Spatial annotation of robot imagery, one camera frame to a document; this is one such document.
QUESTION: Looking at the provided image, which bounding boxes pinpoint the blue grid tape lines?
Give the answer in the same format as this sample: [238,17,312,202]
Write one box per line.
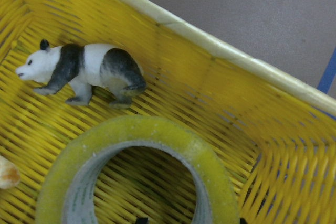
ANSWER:
[317,50,335,93]

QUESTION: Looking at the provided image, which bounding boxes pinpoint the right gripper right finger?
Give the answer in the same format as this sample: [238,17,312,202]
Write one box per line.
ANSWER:
[239,218,247,224]

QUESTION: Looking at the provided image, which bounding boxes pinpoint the yellow clear tape roll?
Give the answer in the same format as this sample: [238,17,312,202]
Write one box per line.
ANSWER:
[35,115,239,223]

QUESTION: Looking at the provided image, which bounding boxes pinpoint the toy panda figure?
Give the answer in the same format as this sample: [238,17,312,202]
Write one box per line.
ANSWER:
[15,39,147,109]

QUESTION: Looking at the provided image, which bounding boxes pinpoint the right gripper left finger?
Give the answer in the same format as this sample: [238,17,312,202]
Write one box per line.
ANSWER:
[135,217,149,224]

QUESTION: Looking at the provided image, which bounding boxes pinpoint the yellow wicker basket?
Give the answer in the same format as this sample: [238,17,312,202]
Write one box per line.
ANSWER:
[1,0,335,223]

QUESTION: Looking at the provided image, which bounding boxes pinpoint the toy croissant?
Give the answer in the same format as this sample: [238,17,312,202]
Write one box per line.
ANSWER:
[1,156,20,189]

